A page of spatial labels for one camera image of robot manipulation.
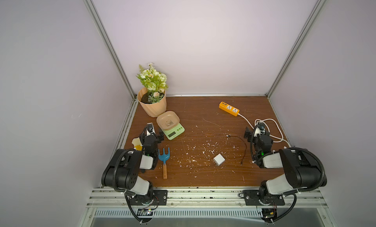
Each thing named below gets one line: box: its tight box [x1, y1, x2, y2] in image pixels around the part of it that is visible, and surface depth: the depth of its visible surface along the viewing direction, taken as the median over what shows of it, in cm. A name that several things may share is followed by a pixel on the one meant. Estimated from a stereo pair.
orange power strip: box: [218, 101, 240, 117], surface depth 112 cm
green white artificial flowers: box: [136, 62, 169, 104], surface depth 94 cm
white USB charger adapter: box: [213, 153, 226, 167], surface depth 86 cm
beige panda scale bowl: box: [156, 110, 181, 131], surface depth 102 cm
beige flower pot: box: [137, 87, 167, 118], surface depth 100 cm
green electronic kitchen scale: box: [161, 122, 186, 141], surface depth 99 cm
